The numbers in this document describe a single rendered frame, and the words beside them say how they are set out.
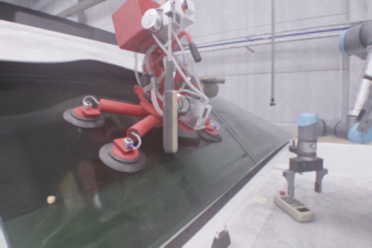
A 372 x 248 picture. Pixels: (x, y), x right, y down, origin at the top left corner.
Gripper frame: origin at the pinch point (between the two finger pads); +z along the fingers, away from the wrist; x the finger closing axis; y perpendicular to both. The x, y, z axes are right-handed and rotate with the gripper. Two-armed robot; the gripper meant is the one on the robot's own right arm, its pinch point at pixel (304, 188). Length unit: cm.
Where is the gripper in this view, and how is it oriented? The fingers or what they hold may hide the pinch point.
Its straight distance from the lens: 106.0
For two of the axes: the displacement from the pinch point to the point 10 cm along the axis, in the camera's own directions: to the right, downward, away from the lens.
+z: 0.0, 10.0, 0.5
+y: 1.8, 0.5, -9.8
